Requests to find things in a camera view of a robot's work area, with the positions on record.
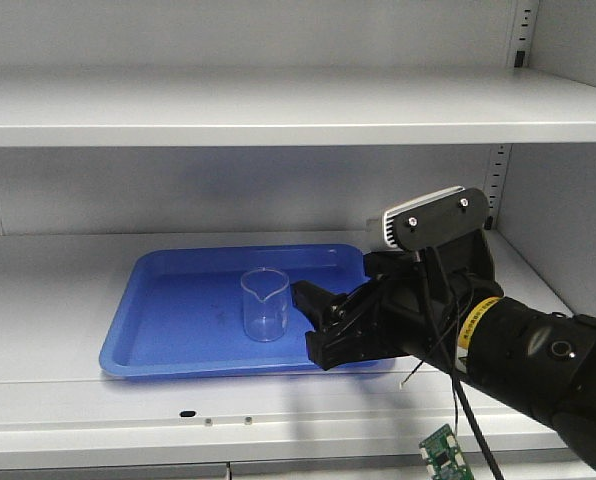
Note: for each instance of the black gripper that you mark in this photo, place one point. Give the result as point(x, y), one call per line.
point(427, 297)

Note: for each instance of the clear glass beaker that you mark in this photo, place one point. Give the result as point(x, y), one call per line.
point(265, 296)

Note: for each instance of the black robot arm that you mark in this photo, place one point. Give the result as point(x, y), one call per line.
point(542, 365)

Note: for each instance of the grey metal cabinet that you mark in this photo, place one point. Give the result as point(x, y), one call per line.
point(132, 126)

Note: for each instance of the green circuit board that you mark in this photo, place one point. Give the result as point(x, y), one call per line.
point(443, 456)

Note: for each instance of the blue plastic tray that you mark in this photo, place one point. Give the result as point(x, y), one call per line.
point(180, 315)

